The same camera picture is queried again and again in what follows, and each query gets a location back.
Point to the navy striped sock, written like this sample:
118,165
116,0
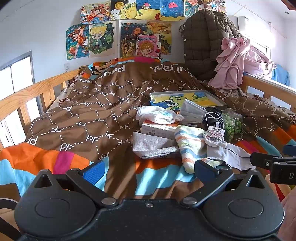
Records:
213,117

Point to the person right hand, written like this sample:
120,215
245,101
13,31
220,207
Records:
287,197

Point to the anime girl poster left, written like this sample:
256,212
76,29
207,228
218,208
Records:
77,38

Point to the white drawstring pouch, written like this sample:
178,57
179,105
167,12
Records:
234,156

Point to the brown quilted jacket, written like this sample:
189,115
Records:
202,35

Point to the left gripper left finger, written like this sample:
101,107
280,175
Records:
84,182

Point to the grey face mask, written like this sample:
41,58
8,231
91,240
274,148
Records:
192,112

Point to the window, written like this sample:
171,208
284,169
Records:
20,104

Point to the pink shirt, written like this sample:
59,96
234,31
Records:
238,56

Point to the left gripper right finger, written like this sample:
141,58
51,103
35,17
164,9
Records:
214,181

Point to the grey knitted cloth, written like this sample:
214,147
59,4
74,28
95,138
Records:
151,147

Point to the blue cloth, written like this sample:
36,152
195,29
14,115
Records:
281,75

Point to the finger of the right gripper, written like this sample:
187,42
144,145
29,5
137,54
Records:
289,150
266,161

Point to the striped pastel sock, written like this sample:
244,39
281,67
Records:
192,147

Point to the pink cartoon girl picture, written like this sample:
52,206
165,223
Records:
148,45

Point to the blond boy drawing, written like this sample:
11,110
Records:
102,39

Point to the top row drawings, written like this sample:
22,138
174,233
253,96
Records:
164,10

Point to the dark swirl painting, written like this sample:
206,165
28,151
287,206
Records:
130,31

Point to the white orange medicine box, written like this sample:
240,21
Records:
154,129

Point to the wooden bed frame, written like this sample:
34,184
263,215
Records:
63,126

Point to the bag of green pieces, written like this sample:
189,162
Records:
232,123

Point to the brown patterned quilt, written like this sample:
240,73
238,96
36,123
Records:
96,123

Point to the white blue baby sock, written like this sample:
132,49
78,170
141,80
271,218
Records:
157,115

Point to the patterned small sock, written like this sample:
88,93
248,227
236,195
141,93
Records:
214,137

